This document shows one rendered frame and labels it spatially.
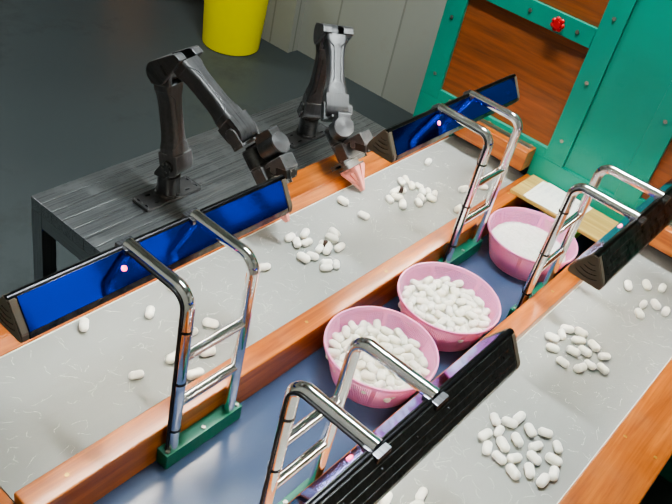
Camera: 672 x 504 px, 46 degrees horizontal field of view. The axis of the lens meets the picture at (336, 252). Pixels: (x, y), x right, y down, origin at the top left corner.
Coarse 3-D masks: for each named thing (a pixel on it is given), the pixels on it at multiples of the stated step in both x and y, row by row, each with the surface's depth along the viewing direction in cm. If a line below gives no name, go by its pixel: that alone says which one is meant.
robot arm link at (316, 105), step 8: (336, 32) 236; (320, 48) 238; (320, 56) 240; (320, 64) 243; (312, 72) 249; (320, 72) 244; (312, 80) 248; (320, 80) 246; (312, 88) 249; (320, 88) 248; (304, 96) 255; (312, 96) 250; (320, 96) 251; (312, 104) 252; (320, 104) 252; (304, 112) 254; (312, 112) 254; (320, 112) 254
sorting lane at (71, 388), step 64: (384, 192) 235; (448, 192) 242; (256, 256) 200; (320, 256) 205; (384, 256) 210; (128, 320) 174; (256, 320) 182; (0, 384) 154; (64, 384) 157; (128, 384) 160; (0, 448) 143; (64, 448) 145
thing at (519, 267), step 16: (512, 208) 237; (496, 224) 235; (544, 224) 238; (496, 240) 222; (560, 240) 235; (496, 256) 226; (512, 256) 220; (512, 272) 225; (528, 272) 222; (544, 272) 222
